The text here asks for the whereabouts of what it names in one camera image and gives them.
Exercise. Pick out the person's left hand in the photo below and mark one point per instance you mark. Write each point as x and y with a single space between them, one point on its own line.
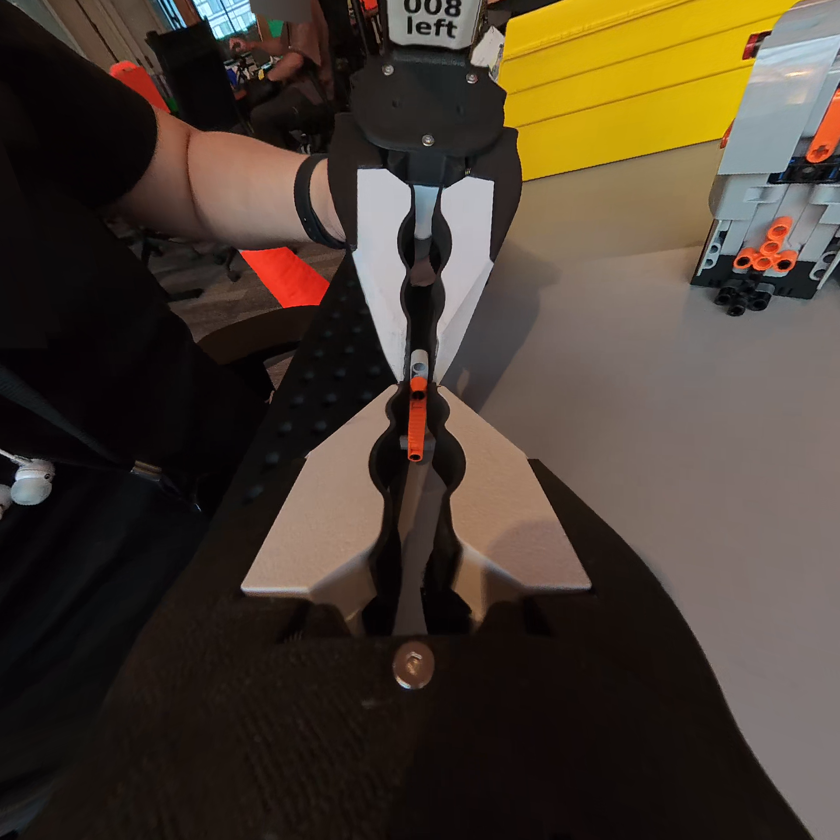
321 197

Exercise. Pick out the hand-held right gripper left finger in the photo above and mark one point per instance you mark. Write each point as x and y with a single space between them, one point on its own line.
315 525

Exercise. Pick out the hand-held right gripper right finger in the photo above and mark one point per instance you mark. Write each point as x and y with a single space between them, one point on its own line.
518 525

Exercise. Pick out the grey building-block robot model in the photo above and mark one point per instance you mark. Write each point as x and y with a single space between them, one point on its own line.
774 197

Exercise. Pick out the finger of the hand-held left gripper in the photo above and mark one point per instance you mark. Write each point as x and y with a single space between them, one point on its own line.
471 249
377 249

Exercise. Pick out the person's black shirt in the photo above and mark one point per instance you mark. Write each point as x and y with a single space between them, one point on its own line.
79 295

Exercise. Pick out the grey beam with orange rack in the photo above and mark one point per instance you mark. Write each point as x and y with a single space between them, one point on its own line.
417 420

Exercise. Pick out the person's left forearm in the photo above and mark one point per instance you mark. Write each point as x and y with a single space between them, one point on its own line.
229 190

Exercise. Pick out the black wristband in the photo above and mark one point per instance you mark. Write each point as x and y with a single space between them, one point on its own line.
300 197

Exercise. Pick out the white paper label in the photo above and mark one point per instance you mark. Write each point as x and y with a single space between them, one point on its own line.
489 52

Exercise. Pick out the yellow storage bin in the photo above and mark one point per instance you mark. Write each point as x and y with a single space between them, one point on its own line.
623 85

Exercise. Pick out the orange plastic crate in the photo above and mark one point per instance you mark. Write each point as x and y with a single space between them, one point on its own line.
289 275

